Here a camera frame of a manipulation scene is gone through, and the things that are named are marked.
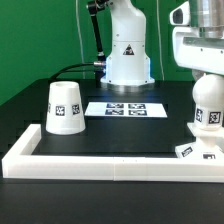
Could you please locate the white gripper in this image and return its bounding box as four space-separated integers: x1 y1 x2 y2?
172 27 224 75

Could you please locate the white lamp bulb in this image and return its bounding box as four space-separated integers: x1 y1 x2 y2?
192 74 224 130

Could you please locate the white lamp base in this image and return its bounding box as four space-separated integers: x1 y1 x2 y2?
175 123 224 160

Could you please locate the white lamp shade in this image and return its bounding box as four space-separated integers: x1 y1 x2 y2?
46 81 85 135

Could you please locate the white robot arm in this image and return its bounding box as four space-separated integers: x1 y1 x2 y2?
101 0 224 88

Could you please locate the white marker sheet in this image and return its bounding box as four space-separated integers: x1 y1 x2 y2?
85 102 167 118

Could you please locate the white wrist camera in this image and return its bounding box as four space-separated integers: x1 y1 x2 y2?
169 1 190 26

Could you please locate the grey thin cable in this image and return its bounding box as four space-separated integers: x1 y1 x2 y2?
75 0 86 80
155 0 166 81

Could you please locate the black cable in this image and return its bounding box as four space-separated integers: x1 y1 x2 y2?
49 60 107 81

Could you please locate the white frame wall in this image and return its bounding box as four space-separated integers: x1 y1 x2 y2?
2 124 224 183

